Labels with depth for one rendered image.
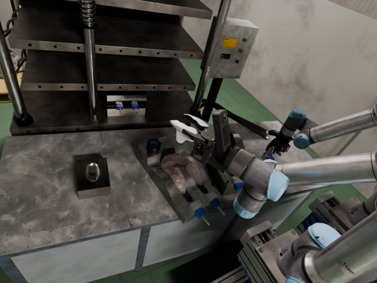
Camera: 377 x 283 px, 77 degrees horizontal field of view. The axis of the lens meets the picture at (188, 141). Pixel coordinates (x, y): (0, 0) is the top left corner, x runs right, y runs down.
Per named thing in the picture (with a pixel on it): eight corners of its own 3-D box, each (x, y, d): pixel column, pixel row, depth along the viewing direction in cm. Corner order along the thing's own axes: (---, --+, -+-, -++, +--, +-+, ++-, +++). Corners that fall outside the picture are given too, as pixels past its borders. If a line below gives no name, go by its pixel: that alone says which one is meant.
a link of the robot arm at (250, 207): (263, 202, 77) (278, 182, 70) (249, 226, 70) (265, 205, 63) (242, 188, 80) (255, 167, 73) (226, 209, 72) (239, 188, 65)
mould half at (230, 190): (258, 189, 146) (267, 175, 137) (221, 196, 136) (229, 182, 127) (224, 135, 179) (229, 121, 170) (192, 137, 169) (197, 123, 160)
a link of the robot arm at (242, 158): (247, 163, 60) (258, 151, 67) (232, 153, 62) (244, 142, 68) (235, 183, 64) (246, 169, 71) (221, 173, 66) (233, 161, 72)
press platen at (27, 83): (194, 91, 180) (196, 85, 176) (22, 90, 138) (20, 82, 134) (168, 49, 228) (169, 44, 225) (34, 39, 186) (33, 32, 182)
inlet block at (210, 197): (226, 215, 124) (230, 210, 121) (220, 219, 121) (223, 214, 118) (210, 196, 131) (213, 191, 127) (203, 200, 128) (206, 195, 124)
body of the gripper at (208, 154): (187, 154, 71) (221, 177, 67) (196, 131, 66) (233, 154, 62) (200, 145, 76) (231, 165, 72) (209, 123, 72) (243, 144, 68)
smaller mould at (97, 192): (110, 194, 122) (110, 186, 117) (78, 199, 116) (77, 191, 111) (106, 165, 135) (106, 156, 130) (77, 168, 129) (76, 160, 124)
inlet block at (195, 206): (211, 225, 118) (214, 219, 115) (204, 230, 115) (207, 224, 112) (196, 205, 125) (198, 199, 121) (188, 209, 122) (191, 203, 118)
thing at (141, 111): (145, 115, 179) (147, 95, 167) (107, 116, 168) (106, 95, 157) (133, 80, 211) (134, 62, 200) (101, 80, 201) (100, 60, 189)
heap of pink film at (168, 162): (205, 183, 133) (208, 174, 128) (180, 196, 123) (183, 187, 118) (179, 153, 146) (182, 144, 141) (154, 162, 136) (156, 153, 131)
